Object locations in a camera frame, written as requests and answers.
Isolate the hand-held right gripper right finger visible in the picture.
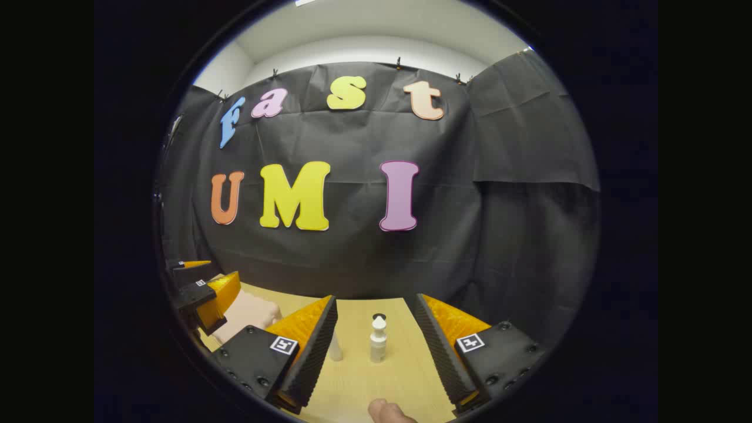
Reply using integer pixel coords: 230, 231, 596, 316
415, 293, 546, 417

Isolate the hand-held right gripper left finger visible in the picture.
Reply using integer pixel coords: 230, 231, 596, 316
211, 295, 339, 415

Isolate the pink beige suitcase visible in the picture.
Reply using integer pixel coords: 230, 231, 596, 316
210, 290, 283, 345

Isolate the white pump bottle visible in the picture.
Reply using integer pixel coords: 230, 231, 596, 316
370, 315, 388, 364

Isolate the black backdrop cloth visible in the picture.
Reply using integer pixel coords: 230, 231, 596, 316
156, 50, 601, 348

